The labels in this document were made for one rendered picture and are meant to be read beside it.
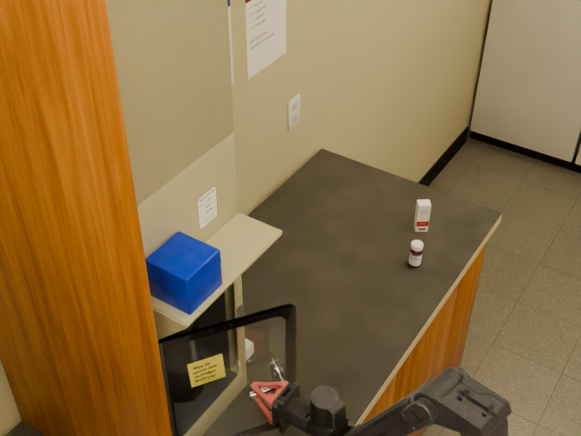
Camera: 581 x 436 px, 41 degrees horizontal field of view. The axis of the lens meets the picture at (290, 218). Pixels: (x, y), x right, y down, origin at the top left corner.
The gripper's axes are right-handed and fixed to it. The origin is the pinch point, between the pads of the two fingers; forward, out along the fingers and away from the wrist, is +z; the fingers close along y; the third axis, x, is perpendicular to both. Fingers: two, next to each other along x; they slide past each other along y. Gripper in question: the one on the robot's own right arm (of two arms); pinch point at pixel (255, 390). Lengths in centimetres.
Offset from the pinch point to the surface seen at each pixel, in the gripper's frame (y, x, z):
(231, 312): -0.9, -16.1, 18.8
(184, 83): 68, -5, 15
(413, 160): -93, -218, 62
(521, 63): -67, -295, 39
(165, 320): 29.2, 14.1, 8.9
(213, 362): 8.6, 4.2, 7.5
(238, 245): 30.5, -8.9, 9.3
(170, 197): 47.3, 1.9, 15.4
